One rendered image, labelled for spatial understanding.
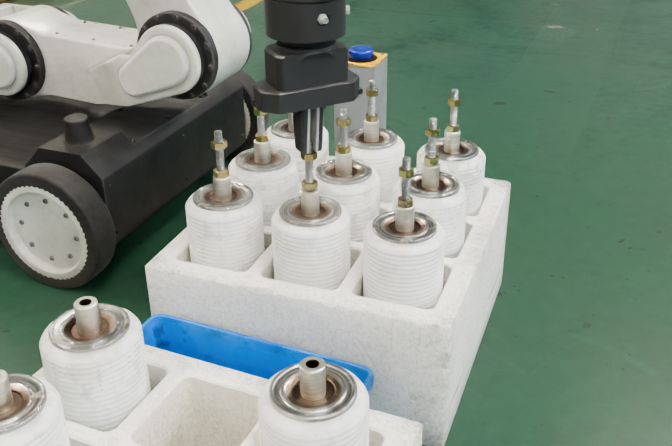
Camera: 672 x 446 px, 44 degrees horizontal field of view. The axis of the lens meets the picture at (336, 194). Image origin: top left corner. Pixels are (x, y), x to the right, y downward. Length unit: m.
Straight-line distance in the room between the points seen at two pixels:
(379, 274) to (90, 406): 0.35
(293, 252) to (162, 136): 0.52
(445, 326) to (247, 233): 0.27
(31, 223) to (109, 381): 0.59
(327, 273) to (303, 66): 0.25
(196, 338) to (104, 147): 0.42
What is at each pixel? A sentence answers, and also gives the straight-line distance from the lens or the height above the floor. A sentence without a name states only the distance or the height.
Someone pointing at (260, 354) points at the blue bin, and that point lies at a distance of 1.02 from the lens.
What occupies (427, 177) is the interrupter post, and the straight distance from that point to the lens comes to 1.05.
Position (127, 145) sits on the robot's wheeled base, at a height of 0.19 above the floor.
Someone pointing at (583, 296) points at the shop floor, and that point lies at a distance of 1.34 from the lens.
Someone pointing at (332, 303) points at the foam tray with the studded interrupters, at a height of 0.18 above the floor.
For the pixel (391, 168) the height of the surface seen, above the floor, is 0.22.
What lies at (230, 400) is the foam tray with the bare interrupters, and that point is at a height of 0.16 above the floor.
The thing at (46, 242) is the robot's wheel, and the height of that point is 0.08.
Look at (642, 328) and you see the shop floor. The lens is 1.30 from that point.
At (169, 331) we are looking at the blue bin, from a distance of 1.08.
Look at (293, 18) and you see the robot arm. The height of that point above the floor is 0.50.
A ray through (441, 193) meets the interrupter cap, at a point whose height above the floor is 0.25.
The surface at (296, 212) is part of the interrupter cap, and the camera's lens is 1.00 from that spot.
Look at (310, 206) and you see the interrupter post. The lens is 0.99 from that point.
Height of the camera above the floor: 0.72
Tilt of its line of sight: 27 degrees down
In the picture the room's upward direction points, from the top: 1 degrees counter-clockwise
